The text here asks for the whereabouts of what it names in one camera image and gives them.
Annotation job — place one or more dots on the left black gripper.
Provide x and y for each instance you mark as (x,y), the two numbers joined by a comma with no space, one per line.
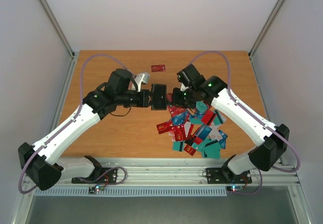
(144,102)

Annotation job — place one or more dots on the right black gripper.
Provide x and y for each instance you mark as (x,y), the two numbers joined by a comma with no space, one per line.
(178,97)

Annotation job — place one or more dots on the black leather card holder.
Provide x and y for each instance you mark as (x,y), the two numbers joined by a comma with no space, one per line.
(158,97)

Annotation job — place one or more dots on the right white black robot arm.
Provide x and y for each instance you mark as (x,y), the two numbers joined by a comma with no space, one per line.
(269,139)

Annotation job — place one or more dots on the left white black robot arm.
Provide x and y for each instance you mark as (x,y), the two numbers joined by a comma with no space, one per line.
(40,161)

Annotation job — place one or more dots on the teal card upper pile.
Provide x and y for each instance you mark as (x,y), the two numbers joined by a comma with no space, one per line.
(201,107)

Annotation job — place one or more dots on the white card centre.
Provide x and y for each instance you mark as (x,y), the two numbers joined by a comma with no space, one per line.
(188,127)

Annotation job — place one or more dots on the red black stripe card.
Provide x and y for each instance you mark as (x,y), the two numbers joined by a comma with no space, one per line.
(208,117)

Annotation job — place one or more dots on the lone red card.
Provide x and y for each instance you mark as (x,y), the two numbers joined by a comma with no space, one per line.
(158,68)

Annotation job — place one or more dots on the blue striped card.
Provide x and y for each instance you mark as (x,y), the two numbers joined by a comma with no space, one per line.
(201,133)

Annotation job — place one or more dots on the teal card bottom left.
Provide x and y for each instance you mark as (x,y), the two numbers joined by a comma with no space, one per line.
(178,146)

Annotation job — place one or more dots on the red card bottom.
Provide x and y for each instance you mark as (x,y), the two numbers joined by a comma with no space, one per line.
(190,150)

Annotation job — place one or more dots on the teal card bottom right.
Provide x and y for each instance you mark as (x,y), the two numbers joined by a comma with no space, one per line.
(212,151)

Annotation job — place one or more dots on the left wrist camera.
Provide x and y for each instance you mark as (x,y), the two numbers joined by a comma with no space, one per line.
(140,79)

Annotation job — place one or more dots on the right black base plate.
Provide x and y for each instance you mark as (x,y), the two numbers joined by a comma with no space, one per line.
(218,175)

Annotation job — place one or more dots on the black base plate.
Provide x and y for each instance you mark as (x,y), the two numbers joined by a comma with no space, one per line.
(218,175)
(106,176)

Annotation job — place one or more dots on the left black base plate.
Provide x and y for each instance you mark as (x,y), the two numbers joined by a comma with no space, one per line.
(106,176)

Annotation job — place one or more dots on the grey slotted cable duct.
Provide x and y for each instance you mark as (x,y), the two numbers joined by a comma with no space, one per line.
(135,191)

